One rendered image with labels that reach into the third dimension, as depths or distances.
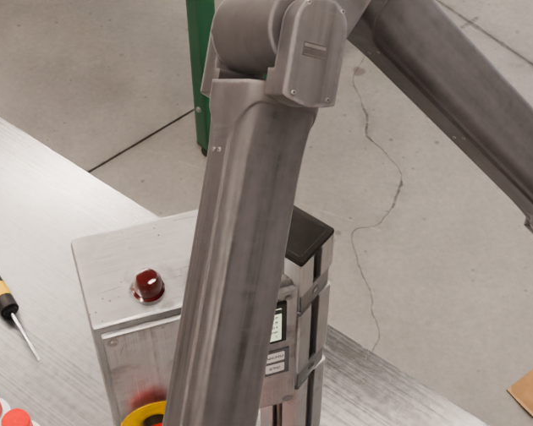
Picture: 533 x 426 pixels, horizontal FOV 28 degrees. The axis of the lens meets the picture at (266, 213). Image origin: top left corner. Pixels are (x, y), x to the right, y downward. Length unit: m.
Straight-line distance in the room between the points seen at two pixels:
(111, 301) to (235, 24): 0.25
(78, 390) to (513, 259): 1.48
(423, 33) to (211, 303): 0.24
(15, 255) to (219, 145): 1.03
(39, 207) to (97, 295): 0.93
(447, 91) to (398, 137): 2.20
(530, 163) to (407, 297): 1.82
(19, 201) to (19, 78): 1.46
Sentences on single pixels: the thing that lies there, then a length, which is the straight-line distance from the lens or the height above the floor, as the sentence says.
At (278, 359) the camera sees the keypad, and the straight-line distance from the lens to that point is 0.92.
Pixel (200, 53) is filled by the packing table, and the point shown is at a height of 0.39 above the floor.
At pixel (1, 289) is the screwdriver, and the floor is 0.86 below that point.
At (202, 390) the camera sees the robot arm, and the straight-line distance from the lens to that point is 0.69.
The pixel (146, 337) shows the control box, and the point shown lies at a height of 1.46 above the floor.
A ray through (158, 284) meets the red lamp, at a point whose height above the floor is 1.49.
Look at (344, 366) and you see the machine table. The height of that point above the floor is 0.83.
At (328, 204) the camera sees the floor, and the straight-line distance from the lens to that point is 2.80.
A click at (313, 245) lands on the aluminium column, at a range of 0.83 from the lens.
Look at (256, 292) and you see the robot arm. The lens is 0.70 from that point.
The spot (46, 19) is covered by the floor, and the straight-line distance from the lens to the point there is 3.39.
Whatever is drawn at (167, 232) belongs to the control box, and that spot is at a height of 1.47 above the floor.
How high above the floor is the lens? 2.16
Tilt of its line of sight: 51 degrees down
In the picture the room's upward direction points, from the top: straight up
